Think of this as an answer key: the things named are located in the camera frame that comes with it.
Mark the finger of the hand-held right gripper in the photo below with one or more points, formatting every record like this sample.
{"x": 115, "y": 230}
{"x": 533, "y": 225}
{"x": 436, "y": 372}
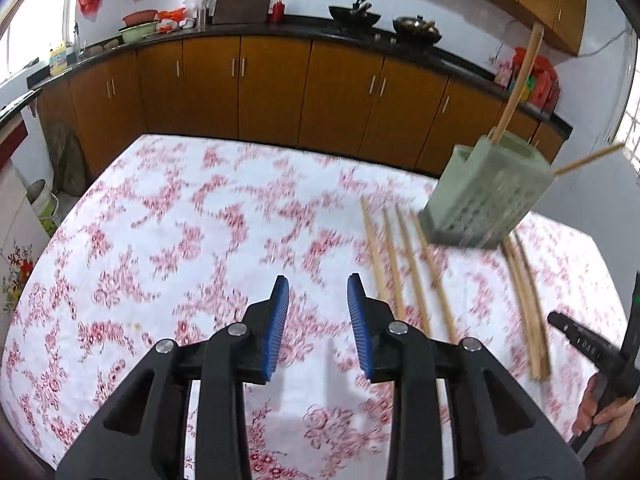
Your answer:
{"x": 582, "y": 340}

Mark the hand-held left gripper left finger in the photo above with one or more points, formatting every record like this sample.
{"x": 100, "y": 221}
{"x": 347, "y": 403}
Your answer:
{"x": 276, "y": 330}

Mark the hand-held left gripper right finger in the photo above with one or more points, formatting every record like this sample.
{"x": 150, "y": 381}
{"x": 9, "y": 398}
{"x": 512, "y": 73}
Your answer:
{"x": 359, "y": 330}

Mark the wooden chopstick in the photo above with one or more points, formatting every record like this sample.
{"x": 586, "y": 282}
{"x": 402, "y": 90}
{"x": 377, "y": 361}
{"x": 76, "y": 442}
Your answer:
{"x": 435, "y": 280}
{"x": 393, "y": 260}
{"x": 590, "y": 159}
{"x": 523, "y": 310}
{"x": 413, "y": 270}
{"x": 530, "y": 310}
{"x": 372, "y": 245}
{"x": 519, "y": 77}

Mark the green perforated chopstick holder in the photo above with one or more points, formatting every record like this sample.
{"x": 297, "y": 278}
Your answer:
{"x": 500, "y": 160}

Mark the person's right hand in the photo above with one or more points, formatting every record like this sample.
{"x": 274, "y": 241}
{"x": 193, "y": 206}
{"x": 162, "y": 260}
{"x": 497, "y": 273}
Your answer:
{"x": 587, "y": 410}

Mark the red floral tablecloth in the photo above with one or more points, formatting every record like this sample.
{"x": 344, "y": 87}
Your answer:
{"x": 200, "y": 240}

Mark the window with grille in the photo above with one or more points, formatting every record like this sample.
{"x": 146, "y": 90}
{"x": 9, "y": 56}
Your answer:
{"x": 631, "y": 125}

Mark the brown base cabinets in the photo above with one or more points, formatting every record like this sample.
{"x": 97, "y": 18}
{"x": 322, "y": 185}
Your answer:
{"x": 275, "y": 90}

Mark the plastic bucket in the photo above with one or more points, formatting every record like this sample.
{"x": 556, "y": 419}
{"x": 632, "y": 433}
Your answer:
{"x": 45, "y": 207}

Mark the cluster of red packages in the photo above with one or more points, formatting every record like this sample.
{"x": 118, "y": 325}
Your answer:
{"x": 542, "y": 80}

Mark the grey hanging cloth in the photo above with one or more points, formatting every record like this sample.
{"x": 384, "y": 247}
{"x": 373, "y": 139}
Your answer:
{"x": 65, "y": 160}

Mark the white appliance with flower decal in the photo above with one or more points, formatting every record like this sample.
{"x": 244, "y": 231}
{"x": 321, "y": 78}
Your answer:
{"x": 17, "y": 220}

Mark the black kitchen countertop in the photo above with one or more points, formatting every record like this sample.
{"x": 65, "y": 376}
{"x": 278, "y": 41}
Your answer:
{"x": 300, "y": 30}

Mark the black wok with lid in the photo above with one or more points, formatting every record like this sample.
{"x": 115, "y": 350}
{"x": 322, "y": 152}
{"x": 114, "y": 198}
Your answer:
{"x": 417, "y": 30}

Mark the red bottle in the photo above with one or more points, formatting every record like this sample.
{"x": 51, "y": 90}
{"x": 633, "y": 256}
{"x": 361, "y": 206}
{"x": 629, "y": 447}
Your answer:
{"x": 278, "y": 10}

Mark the steel utensil canister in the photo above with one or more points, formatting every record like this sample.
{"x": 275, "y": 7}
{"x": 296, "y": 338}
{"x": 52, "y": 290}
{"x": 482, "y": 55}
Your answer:
{"x": 202, "y": 14}

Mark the dark cutting board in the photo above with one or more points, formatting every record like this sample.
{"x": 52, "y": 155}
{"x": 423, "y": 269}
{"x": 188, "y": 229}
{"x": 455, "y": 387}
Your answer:
{"x": 242, "y": 6}

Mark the green basin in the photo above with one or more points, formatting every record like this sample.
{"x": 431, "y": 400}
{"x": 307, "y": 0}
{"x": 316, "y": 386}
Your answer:
{"x": 137, "y": 34}

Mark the red basin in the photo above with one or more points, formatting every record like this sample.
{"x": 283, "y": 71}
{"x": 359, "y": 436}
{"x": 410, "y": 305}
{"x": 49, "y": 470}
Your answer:
{"x": 140, "y": 17}

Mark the yellow detergent bottle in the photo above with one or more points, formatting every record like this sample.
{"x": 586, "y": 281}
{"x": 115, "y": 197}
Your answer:
{"x": 57, "y": 60}

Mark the metal faucet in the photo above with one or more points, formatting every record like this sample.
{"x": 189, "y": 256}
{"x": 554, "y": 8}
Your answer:
{"x": 78, "y": 40}

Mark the bright kitchen window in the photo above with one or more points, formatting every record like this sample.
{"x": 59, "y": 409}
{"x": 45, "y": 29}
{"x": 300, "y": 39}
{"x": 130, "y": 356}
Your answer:
{"x": 35, "y": 25}

